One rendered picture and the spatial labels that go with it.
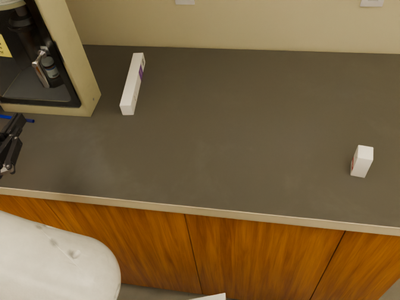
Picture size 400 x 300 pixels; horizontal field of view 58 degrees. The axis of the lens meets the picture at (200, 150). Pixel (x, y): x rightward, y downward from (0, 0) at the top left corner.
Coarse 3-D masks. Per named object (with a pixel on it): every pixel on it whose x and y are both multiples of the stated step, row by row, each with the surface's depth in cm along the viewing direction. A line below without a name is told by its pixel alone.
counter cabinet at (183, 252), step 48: (144, 240) 126; (192, 240) 120; (240, 240) 114; (288, 240) 109; (336, 240) 104; (384, 240) 99; (192, 288) 159; (240, 288) 149; (288, 288) 140; (336, 288) 132; (384, 288) 125
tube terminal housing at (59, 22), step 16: (48, 0) 93; (64, 0) 100; (48, 16) 93; (64, 16) 101; (64, 32) 101; (64, 48) 102; (80, 48) 111; (64, 64) 104; (80, 64) 111; (80, 80) 112; (80, 96) 114; (96, 96) 124; (32, 112) 124; (48, 112) 122; (64, 112) 121; (80, 112) 120
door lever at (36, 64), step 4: (40, 52) 100; (44, 52) 100; (40, 56) 99; (44, 56) 101; (36, 60) 97; (40, 60) 99; (32, 64) 97; (36, 64) 97; (36, 68) 98; (40, 68) 99; (36, 72) 99; (40, 72) 99; (44, 72) 101; (40, 76) 100; (44, 76) 101; (44, 80) 102; (48, 80) 103; (44, 84) 103; (48, 84) 103
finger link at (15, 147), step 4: (16, 136) 87; (12, 140) 87; (16, 140) 87; (12, 144) 86; (16, 144) 86; (20, 144) 88; (12, 148) 85; (16, 148) 86; (20, 148) 88; (8, 152) 84; (12, 152) 84; (16, 152) 86; (8, 156) 84; (12, 156) 84; (16, 156) 86; (8, 160) 83; (12, 160) 84; (16, 160) 85; (8, 164) 82; (12, 164) 84; (8, 168) 82; (12, 172) 83
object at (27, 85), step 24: (0, 0) 89; (24, 0) 88; (0, 24) 95; (24, 24) 94; (24, 48) 100; (48, 48) 99; (0, 72) 109; (24, 72) 107; (48, 72) 106; (0, 96) 118; (24, 96) 116; (48, 96) 114; (72, 96) 112
